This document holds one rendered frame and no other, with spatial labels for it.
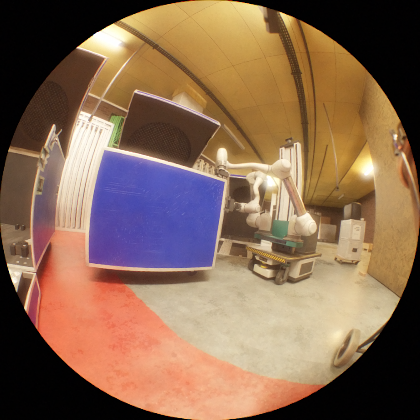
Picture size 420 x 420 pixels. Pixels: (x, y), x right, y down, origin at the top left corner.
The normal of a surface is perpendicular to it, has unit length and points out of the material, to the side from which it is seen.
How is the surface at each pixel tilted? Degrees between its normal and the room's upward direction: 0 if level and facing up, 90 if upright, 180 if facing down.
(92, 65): 138
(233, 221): 90
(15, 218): 90
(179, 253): 90
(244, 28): 180
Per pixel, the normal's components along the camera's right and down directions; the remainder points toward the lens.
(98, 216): 0.54, 0.04
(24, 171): 0.76, 0.08
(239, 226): -0.22, -0.07
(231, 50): -0.15, 0.99
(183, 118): 0.22, 0.80
